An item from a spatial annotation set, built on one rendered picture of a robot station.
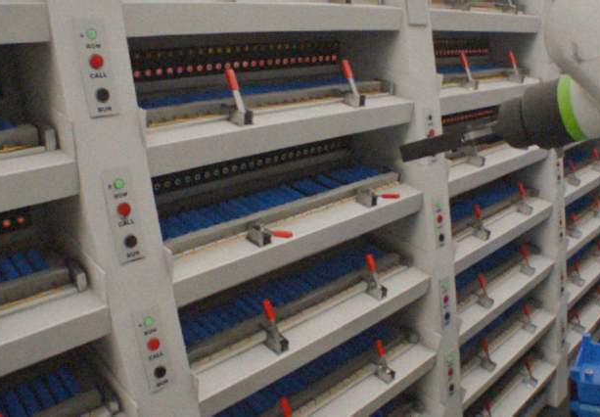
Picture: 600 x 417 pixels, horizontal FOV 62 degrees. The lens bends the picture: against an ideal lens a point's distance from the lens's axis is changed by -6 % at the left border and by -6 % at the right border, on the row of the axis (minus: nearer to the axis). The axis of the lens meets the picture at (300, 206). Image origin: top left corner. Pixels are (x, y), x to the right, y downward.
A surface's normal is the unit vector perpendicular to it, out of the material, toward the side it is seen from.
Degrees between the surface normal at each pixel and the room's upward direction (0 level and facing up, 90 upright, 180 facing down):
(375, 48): 90
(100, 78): 90
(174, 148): 109
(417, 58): 90
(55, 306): 19
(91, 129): 90
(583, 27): 67
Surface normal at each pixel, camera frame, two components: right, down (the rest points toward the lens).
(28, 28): 0.68, 0.36
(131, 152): 0.67, 0.05
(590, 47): -0.94, -0.07
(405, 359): 0.08, -0.90
